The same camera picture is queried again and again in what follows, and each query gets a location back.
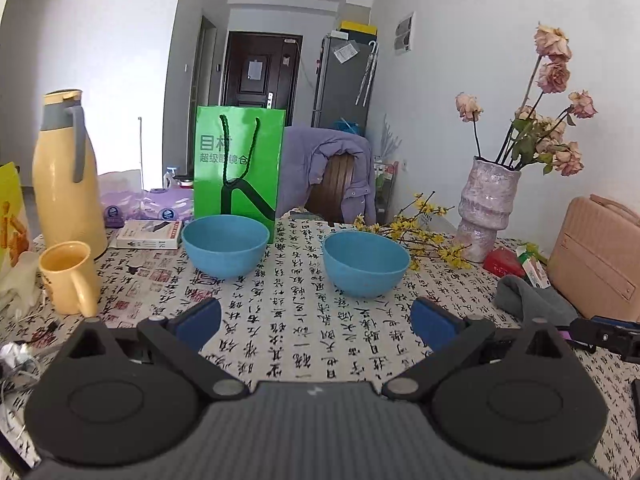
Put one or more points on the white book box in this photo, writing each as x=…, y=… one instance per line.
x=148, y=234

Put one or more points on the blue bowl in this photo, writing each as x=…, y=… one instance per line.
x=225, y=246
x=364, y=265

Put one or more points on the purple jacket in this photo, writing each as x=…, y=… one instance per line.
x=304, y=156

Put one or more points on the yellow mug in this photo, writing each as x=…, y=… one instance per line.
x=70, y=279

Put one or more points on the yellow snack package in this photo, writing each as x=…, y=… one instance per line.
x=14, y=229

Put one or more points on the purple tissue pack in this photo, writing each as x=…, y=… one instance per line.
x=122, y=198

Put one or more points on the yellow box on fridge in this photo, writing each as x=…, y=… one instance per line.
x=359, y=28

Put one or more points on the calligraphy print tablecloth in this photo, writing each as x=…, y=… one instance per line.
x=286, y=321

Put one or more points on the white wall panel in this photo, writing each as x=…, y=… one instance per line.
x=404, y=34

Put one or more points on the pink textured vase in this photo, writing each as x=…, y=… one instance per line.
x=485, y=207

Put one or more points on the grey refrigerator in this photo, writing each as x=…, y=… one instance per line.
x=344, y=82

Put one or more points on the red small box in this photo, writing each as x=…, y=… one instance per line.
x=502, y=262

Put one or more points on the pink small suitcase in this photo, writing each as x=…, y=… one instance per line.
x=595, y=262

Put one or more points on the green paper shopping bag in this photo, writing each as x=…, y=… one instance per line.
x=237, y=154

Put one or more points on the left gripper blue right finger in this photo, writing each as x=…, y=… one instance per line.
x=434, y=325

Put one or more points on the yellow thermos jug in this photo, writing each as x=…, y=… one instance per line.
x=64, y=175

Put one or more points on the yellow flower branch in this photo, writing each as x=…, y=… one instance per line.
x=409, y=228

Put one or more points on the dark entrance door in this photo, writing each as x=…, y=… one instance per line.
x=260, y=70

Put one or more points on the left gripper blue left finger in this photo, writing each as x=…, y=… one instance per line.
x=196, y=326

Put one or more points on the wooden chair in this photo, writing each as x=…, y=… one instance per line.
x=325, y=198

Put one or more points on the green white snack pack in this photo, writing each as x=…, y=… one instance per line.
x=533, y=265

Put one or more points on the grey purple cloth pouch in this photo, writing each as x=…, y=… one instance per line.
x=528, y=303

